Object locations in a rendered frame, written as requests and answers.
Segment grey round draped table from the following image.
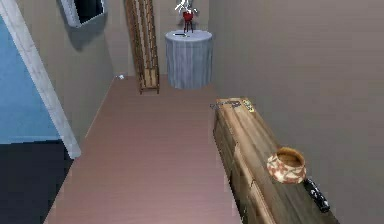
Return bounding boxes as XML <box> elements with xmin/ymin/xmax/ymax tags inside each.
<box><xmin>164</xmin><ymin>29</ymin><xmax>214</xmax><ymax>90</ymax></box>

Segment tall wooden slatted shelf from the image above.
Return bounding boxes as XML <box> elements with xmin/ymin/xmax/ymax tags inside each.
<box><xmin>124</xmin><ymin>0</ymin><xmax>161</xmax><ymax>95</ymax></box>

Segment black remote control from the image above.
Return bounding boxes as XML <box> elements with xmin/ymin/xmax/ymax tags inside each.
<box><xmin>302</xmin><ymin>177</ymin><xmax>331</xmax><ymax>214</ymax></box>

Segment small keys bunch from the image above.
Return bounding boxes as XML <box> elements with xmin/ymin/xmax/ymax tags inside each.
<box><xmin>209</xmin><ymin>99</ymin><xmax>256</xmax><ymax>114</ymax></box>

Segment brown wooden sideboard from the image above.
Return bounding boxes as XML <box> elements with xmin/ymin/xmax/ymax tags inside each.
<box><xmin>213</xmin><ymin>97</ymin><xmax>341</xmax><ymax>224</ymax></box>

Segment patterned brown clay bowl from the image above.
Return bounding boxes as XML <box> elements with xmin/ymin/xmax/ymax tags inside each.
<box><xmin>266</xmin><ymin>146</ymin><xmax>307</xmax><ymax>185</ymax></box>

